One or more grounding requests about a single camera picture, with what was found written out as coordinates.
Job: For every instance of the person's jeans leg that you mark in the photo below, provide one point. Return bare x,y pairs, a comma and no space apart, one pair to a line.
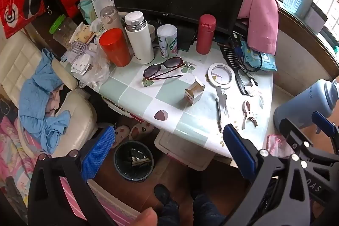
204,210

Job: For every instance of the cream office chair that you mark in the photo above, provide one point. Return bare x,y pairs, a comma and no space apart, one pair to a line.
76,114

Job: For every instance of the lavender hairbrush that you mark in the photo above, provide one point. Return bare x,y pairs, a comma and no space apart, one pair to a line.
77,46

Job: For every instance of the white crumpled paper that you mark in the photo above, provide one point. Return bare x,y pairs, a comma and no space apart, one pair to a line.
251,89

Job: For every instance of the pink plastic bag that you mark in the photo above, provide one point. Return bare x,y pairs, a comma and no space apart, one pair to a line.
278,146

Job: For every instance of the clear jar green lid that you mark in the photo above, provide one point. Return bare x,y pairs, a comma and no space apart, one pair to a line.
62,32

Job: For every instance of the silver foil strip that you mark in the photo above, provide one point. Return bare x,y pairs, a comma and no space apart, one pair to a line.
222,101

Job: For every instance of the dark red sunglasses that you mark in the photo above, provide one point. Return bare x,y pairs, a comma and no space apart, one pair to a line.
152,72

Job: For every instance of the black comb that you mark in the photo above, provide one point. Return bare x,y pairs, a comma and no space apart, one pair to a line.
229,54

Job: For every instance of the beige tumbler with lid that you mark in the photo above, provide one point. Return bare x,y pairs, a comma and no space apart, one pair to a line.
110,18

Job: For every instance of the green wipes pack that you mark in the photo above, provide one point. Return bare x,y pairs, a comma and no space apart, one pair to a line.
88,10

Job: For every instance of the person's dark shoe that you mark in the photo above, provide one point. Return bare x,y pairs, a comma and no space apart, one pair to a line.
163,194

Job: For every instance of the large blue water bottle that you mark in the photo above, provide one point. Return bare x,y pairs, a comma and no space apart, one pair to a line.
304,101

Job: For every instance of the white tape roll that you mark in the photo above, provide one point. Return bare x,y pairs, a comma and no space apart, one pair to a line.
210,69

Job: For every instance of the white lidded storage box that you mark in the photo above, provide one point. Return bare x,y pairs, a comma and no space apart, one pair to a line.
180,148

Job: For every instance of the white thermos bottle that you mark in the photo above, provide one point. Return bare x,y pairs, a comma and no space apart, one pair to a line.
139,40

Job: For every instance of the blue cloth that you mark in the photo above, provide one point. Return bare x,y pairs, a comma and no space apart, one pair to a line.
39,91

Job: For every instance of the white dotted cloth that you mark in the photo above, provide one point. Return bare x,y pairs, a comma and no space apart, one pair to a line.
80,64

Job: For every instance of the dark blue trash bin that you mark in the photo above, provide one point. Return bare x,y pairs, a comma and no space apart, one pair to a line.
116,161

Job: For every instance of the thin metal file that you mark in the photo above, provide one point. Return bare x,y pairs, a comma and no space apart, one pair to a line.
218,120

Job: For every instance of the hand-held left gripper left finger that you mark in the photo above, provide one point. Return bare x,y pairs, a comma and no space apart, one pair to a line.
98,153

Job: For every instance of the black eyeglasses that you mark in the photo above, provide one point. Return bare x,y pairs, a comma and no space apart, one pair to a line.
241,83

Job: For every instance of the pink dotted cloth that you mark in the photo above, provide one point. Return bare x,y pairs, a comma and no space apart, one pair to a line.
261,11

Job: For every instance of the clear plastic bag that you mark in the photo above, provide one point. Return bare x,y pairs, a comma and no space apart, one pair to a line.
99,67

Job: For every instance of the beige snack packet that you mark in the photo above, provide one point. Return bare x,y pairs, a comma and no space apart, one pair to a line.
83,34

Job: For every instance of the person's left hand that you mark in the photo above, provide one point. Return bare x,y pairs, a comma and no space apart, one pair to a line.
144,218

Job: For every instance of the blue tissue pack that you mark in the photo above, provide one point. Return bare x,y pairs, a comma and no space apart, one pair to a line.
267,60

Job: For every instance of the white tin can green label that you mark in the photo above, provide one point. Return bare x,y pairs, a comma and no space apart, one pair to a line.
166,42

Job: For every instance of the green checked tablecloth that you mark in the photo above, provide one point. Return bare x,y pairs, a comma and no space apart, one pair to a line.
137,95

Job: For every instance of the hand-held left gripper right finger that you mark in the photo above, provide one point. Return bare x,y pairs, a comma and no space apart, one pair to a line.
238,151

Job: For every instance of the small white cup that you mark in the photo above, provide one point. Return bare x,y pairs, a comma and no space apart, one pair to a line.
151,32

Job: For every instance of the small cardboard box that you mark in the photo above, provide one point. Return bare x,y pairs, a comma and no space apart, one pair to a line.
194,93

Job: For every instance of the red thermos bottle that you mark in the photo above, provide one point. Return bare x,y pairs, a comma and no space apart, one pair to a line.
205,35

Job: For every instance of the white clothes peg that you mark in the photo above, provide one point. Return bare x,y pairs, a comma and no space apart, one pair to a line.
250,116

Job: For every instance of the pink bear slipper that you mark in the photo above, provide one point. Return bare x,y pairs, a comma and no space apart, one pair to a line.
120,134
141,129

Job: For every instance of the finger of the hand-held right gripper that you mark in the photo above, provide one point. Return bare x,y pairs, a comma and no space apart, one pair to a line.
290,133
324,122

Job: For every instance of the red plastic cup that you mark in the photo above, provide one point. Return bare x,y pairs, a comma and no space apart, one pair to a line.
115,48

